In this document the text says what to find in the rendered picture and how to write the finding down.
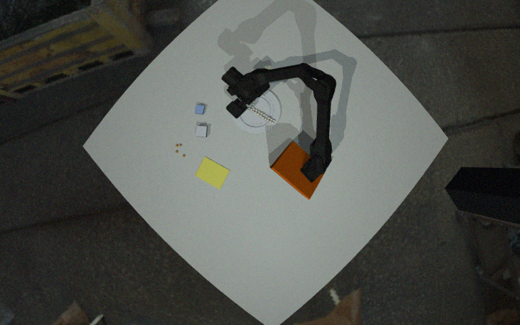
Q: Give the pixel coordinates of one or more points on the small blue block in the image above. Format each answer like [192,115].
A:
[199,109]

